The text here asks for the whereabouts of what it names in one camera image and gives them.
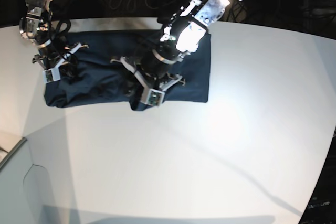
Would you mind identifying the dark blue t-shirt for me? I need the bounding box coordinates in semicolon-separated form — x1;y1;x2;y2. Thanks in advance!
44;30;211;111

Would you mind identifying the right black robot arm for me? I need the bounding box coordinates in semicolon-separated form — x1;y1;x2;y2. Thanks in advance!
19;0;89;83

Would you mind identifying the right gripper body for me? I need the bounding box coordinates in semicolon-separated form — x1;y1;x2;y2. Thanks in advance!
31;40;89;69

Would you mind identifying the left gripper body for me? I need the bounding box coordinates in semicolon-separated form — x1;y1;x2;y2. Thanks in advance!
110;50;186;90

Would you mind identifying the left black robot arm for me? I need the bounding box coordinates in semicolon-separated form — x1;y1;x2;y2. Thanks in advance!
111;0;242;105

